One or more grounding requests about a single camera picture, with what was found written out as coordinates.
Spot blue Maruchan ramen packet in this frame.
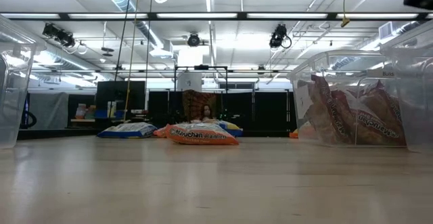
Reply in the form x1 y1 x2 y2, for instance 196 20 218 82
216 120 244 137
97 122 159 139

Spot clear bin with paper label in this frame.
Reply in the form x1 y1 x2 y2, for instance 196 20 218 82
287 49 409 148

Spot clear plastic bin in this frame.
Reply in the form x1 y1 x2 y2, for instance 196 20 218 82
0 14 47 150
379 20 433 154

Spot person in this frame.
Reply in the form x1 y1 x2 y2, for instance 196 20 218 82
191 104 221 125

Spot orange patterned tapestry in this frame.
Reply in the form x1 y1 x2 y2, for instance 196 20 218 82
181 89 218 122

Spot white box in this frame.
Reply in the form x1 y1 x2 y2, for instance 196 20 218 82
176 72 203 93

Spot black partition panels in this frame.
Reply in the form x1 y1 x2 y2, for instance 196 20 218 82
147 90 299 137

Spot black monitor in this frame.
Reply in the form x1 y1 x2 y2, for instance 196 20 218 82
95 80 147 112

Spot blue box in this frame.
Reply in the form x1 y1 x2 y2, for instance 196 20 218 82
93 110 125 120

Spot orange bottle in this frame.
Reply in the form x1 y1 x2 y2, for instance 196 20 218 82
75 103 88 120

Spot black overhead rig beam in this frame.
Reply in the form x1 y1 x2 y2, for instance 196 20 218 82
0 11 433 22

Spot grey cloth partition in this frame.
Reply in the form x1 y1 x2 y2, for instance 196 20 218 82
28 91 70 131

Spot black twin spotlight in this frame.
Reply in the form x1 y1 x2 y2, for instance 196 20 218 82
41 22 77 49

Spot ceiling air vent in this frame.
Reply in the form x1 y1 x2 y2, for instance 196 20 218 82
378 21 396 41

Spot black rack frame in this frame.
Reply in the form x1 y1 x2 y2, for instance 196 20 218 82
173 64 229 93

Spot round black ceiling camera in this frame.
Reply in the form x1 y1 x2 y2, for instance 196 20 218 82
186 32 202 48

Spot black hanging camera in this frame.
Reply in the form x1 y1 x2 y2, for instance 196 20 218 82
269 23 292 49

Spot yellow hanging rope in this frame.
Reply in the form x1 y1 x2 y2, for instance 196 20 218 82
122 0 141 122

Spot black hanging cable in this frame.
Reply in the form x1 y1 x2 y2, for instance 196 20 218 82
114 0 133 81

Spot yellow hanging cord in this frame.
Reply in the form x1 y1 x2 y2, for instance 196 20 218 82
340 0 352 28

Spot black metal table frame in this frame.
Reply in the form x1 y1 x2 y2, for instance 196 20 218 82
16 128 298 141

